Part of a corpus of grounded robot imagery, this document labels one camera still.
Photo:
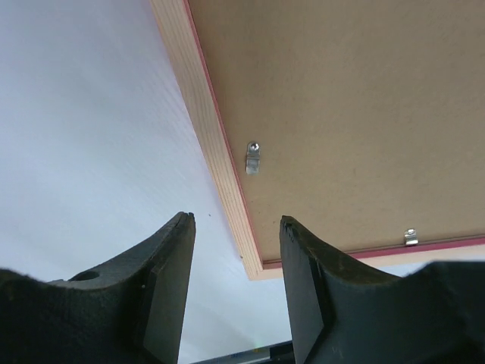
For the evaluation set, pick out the metal retaining clip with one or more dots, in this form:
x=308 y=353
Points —
x=253 y=158
x=411 y=237

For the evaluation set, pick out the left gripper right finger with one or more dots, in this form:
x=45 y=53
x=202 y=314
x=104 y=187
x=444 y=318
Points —
x=344 y=311

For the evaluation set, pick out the pink wooden photo frame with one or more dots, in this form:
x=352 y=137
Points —
x=178 y=32

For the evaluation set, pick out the brown frame backing board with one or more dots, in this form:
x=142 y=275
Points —
x=369 y=114

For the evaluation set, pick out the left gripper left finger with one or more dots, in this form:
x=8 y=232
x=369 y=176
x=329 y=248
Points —
x=129 y=309

